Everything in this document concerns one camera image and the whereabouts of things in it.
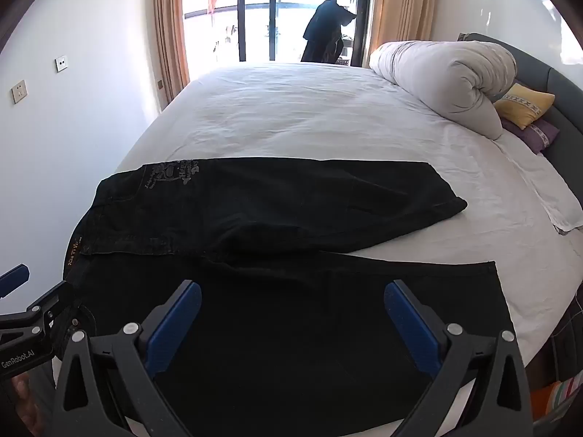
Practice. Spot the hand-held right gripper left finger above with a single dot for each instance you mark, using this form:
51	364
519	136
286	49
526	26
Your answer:
177	323

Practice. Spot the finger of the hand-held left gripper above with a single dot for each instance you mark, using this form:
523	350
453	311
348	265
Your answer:
16	277
48	302

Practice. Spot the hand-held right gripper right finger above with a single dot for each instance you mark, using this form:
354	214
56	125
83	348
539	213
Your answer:
410	327

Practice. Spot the black pants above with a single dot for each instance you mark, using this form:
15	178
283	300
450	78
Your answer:
273	200

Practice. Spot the person's left hand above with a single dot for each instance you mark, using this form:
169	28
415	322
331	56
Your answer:
25	400

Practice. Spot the striped cloth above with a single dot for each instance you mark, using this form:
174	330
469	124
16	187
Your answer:
558	396

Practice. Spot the flat white pillow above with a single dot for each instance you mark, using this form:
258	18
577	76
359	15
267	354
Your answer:
546	186

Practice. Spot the purple pillow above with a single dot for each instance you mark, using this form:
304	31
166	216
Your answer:
537	136

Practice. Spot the bed with white sheet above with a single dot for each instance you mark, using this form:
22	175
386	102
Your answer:
296	109

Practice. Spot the yellow pillow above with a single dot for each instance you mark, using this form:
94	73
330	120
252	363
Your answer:
524	104

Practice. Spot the grey upholstered headboard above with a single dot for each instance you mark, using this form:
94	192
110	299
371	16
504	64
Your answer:
564	95

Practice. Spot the beige curtain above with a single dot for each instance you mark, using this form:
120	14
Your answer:
171	32
401	9

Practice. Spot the dark hanging garment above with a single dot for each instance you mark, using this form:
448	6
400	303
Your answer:
325	32

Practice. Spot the black framed sliding door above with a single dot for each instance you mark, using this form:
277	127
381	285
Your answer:
273	9

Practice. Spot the white wall socket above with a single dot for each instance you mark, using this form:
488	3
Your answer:
19	91
61	63

